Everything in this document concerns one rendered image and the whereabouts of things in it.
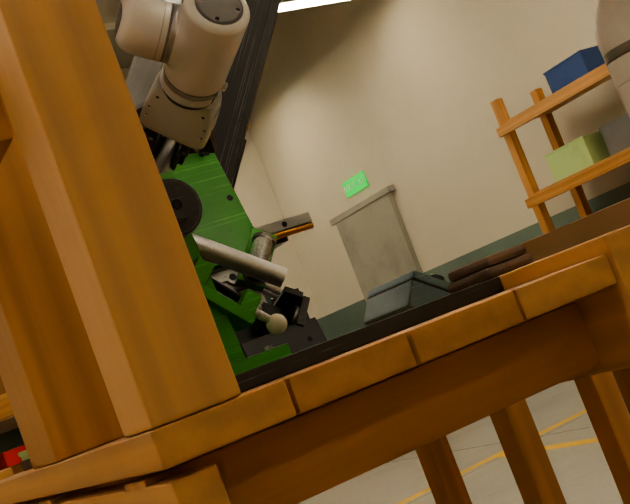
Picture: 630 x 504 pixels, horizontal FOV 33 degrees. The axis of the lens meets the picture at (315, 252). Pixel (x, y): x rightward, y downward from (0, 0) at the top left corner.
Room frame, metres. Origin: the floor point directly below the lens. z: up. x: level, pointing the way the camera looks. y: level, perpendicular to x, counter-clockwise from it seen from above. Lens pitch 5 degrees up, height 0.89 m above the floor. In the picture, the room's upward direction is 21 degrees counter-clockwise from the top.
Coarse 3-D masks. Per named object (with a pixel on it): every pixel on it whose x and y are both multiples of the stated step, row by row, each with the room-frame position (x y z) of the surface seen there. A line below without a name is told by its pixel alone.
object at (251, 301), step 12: (204, 264) 1.33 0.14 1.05; (204, 276) 1.33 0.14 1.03; (204, 288) 1.32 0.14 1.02; (216, 288) 1.35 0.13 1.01; (228, 288) 1.36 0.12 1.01; (216, 300) 1.32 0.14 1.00; (228, 300) 1.33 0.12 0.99; (240, 300) 1.35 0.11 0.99; (252, 300) 1.35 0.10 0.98; (228, 312) 1.33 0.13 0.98; (240, 312) 1.33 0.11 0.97; (252, 312) 1.34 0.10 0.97; (240, 324) 1.35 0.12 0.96; (252, 324) 1.34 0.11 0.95
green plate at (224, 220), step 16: (192, 160) 1.69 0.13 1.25; (208, 160) 1.70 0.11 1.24; (176, 176) 1.66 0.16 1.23; (192, 176) 1.67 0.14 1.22; (208, 176) 1.68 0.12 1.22; (224, 176) 1.70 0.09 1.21; (208, 192) 1.67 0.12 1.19; (224, 192) 1.68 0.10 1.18; (208, 208) 1.66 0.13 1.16; (224, 208) 1.67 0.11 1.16; (240, 208) 1.68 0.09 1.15; (208, 224) 1.65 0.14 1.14; (224, 224) 1.66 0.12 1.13; (240, 224) 1.67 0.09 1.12; (224, 240) 1.65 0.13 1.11; (240, 240) 1.66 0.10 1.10
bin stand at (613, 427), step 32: (576, 384) 1.95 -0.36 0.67; (608, 384) 1.92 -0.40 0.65; (512, 416) 1.81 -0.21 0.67; (608, 416) 1.91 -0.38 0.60; (448, 448) 2.08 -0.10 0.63; (512, 448) 1.83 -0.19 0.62; (544, 448) 1.83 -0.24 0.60; (608, 448) 1.93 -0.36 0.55; (448, 480) 2.06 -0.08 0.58; (544, 480) 1.82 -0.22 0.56
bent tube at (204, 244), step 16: (160, 144) 1.53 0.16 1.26; (176, 144) 1.54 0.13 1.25; (160, 160) 1.52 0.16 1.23; (208, 240) 1.51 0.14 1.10; (208, 256) 1.51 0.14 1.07; (224, 256) 1.51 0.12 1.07; (240, 256) 1.52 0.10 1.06; (240, 272) 1.53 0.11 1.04; (256, 272) 1.52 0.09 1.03; (272, 272) 1.53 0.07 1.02
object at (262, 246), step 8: (264, 232) 1.63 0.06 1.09; (256, 240) 1.63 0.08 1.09; (264, 240) 1.63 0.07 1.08; (272, 240) 1.64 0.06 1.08; (256, 248) 1.62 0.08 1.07; (264, 248) 1.62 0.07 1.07; (272, 248) 1.64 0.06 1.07; (256, 256) 1.61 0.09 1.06; (264, 256) 1.62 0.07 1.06; (248, 280) 1.62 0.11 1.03
